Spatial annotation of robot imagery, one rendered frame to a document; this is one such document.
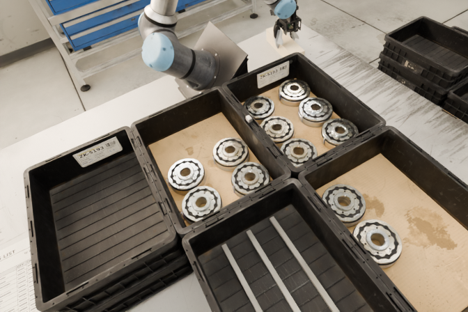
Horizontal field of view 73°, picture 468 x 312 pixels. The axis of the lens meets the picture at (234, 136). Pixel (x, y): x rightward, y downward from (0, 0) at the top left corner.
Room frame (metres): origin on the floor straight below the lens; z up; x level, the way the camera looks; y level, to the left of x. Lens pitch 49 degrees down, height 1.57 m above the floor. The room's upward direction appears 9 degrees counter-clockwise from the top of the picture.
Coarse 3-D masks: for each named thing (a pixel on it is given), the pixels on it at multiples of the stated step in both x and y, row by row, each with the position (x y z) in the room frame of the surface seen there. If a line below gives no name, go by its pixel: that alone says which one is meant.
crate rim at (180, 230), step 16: (192, 96) 0.74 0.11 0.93; (224, 96) 0.72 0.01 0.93; (160, 112) 0.69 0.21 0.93; (240, 112) 0.64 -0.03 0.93; (288, 176) 0.40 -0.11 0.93; (160, 192) 0.41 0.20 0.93; (256, 192) 0.37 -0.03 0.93; (224, 208) 0.34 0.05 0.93; (176, 224) 0.32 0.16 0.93; (192, 224) 0.32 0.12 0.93
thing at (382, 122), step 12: (276, 60) 0.85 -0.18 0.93; (252, 72) 0.81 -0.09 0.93; (324, 72) 0.75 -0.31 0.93; (228, 84) 0.77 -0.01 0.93; (336, 84) 0.70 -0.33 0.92; (348, 96) 0.64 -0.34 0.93; (240, 108) 0.65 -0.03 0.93; (384, 120) 0.52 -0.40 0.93; (264, 132) 0.55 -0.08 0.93; (372, 132) 0.49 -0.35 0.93; (348, 144) 0.47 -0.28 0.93; (324, 156) 0.44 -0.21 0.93; (288, 168) 0.43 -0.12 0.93; (300, 168) 0.42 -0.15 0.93
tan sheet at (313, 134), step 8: (272, 88) 0.83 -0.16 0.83; (272, 96) 0.79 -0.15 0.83; (312, 96) 0.76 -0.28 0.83; (280, 104) 0.74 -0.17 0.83; (280, 112) 0.71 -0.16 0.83; (288, 112) 0.70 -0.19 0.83; (296, 112) 0.70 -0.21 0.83; (296, 120) 0.66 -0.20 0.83; (296, 128) 0.63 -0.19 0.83; (304, 128) 0.62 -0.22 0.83; (312, 128) 0.62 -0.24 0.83; (320, 128) 0.61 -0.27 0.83; (296, 136) 0.60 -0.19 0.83; (304, 136) 0.59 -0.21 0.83; (312, 136) 0.59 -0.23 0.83; (320, 144) 0.55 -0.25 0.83; (320, 152) 0.53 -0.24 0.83
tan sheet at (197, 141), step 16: (192, 128) 0.70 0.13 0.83; (208, 128) 0.69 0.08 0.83; (224, 128) 0.68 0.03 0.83; (160, 144) 0.65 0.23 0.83; (176, 144) 0.64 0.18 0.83; (192, 144) 0.63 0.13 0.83; (208, 144) 0.62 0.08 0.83; (160, 160) 0.59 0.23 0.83; (176, 160) 0.58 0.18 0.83; (208, 160) 0.56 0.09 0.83; (256, 160) 0.53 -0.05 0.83; (208, 176) 0.51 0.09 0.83; (224, 176) 0.50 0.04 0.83; (224, 192) 0.45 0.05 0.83
